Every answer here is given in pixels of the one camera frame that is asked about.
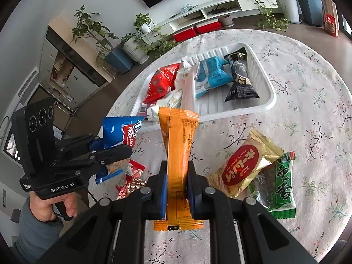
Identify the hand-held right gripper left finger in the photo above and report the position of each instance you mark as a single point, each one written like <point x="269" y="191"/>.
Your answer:
<point x="163" y="195"/>

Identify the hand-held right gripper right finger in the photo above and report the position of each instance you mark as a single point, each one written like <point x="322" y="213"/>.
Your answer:
<point x="192" y="195"/>

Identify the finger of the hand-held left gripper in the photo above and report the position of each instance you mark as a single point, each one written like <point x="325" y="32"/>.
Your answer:
<point x="115" y="154"/>
<point x="97" y="144"/>

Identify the dark blue snack packet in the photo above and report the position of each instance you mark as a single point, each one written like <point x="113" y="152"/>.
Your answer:
<point x="121" y="132"/>

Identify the orange snack packet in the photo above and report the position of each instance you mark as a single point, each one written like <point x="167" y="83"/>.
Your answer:
<point x="178" y="143"/>

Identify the white ribbed plastic tray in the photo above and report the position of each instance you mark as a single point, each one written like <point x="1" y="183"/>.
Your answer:
<point x="214" y="107"/>

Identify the pale pink long snack packet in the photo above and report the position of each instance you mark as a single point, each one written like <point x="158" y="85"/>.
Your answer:
<point x="189" y="93"/>

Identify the black snack packet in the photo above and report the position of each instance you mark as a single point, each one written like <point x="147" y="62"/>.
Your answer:
<point x="240" y="85"/>

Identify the light blue snack packet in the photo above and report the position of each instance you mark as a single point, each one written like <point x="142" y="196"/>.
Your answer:
<point x="213" y="73"/>

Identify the person's left forearm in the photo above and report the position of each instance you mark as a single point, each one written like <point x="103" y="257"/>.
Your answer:
<point x="35" y="236"/>

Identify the person's left hand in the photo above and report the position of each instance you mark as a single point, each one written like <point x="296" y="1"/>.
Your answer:
<point x="52" y="206"/>

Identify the red white patterned snack packet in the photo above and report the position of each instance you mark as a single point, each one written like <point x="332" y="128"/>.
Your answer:
<point x="134" y="173"/>

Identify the gold snack packet red oval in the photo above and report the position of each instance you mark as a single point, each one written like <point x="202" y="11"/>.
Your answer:
<point x="242" y="165"/>

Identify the white printed snack packet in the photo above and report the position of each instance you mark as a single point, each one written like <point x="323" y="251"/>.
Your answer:
<point x="165" y="103"/>

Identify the tall plant in blue pot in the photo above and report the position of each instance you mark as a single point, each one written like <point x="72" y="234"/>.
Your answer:
<point x="118" y="59"/>

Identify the green snack packet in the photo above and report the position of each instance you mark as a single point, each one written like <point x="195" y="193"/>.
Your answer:
<point x="283" y="187"/>

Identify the plant in white ribbed pot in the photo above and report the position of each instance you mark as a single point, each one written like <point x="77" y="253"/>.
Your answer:
<point x="136" y="51"/>

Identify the trailing plant small white pot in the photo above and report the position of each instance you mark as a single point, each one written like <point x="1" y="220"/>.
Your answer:
<point x="145" y="26"/>

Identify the red storage box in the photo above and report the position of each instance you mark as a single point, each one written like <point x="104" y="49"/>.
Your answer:
<point x="185" y="34"/>
<point x="209" y="27"/>

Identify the small grey pot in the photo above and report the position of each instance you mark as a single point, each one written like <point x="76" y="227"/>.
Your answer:
<point x="227" y="21"/>

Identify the white television cabinet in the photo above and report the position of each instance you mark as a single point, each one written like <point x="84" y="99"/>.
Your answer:
<point x="247" y="2"/>

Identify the plant in tall white pot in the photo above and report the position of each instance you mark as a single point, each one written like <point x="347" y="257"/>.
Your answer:
<point x="288" y="2"/>

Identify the red gift bag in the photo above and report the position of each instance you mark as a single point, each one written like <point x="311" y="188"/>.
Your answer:
<point x="331" y="26"/>

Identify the large plant in grey pot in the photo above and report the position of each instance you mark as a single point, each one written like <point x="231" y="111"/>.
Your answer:
<point x="310" y="5"/>

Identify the wooden wall cabinet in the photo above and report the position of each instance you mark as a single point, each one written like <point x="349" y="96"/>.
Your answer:
<point x="68" y="68"/>

